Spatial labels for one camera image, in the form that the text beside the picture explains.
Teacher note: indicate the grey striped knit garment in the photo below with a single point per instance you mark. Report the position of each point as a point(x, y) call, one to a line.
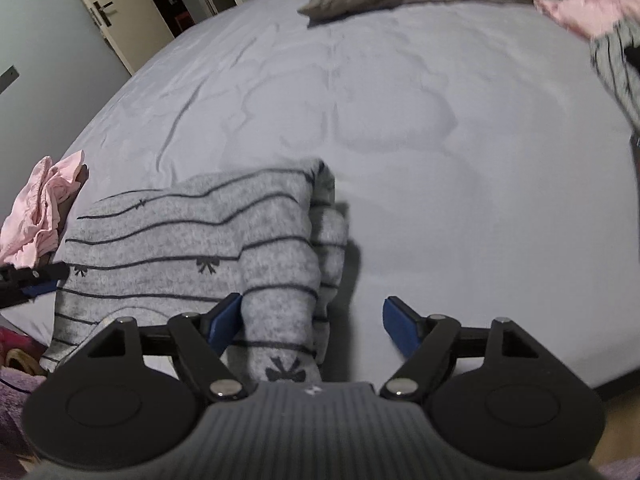
point(272, 235)

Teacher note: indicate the white door with handle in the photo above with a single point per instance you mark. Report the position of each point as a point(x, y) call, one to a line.
point(65, 97)

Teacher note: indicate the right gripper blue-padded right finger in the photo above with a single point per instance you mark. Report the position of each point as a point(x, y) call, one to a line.
point(431, 345)

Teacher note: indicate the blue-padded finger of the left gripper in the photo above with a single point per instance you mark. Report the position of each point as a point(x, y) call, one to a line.
point(13, 296)
point(51, 272)

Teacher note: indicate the lavender bed sheet mattress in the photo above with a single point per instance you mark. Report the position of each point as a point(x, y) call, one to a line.
point(485, 169)

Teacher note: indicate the purple fuzzy sleeve forearm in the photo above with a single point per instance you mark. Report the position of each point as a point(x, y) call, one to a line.
point(16, 387)

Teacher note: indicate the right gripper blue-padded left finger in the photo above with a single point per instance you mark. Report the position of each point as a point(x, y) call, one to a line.
point(195, 344)

